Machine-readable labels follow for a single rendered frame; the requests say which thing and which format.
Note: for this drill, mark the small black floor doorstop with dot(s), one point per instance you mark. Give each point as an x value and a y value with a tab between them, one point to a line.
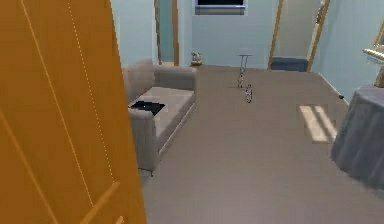
341	97

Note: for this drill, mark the grey sofa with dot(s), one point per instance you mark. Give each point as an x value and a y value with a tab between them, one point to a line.
166	100

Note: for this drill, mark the gold framed wall picture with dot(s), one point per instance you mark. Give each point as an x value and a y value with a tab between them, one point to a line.
379	35

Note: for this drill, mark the grey cloth covered table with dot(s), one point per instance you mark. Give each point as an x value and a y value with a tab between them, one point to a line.
363	136

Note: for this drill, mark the small grey statuette award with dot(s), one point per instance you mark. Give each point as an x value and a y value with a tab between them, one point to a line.
196	58

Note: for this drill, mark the thin metal stand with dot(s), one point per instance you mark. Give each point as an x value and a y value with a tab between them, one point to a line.
242	70

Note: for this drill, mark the orange open room door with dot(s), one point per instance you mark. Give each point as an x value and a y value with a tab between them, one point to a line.
175	31

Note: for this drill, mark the dark blue low box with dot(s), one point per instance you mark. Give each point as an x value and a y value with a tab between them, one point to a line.
289	64

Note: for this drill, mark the orange wooden room door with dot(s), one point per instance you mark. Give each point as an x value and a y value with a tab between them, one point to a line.
60	110

